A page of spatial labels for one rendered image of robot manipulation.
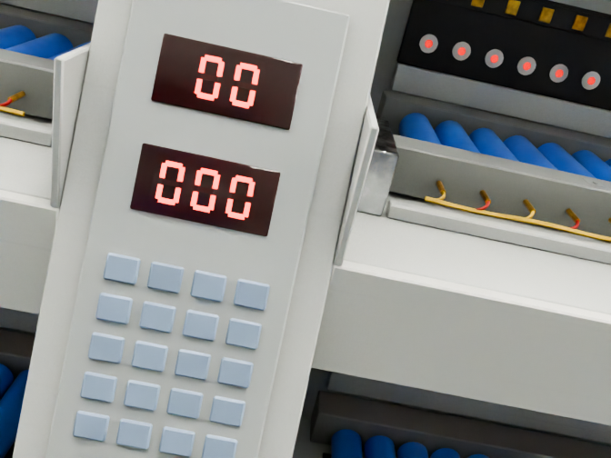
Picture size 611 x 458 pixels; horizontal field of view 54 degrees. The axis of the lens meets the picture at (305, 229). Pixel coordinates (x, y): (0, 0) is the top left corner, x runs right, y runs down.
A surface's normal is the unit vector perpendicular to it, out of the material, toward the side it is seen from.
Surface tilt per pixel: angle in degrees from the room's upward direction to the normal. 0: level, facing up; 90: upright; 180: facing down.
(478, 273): 22
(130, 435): 90
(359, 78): 90
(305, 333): 90
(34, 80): 113
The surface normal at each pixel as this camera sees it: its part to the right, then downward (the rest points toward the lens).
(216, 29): 0.04, 0.07
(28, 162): 0.21, -0.88
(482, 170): -0.04, 0.44
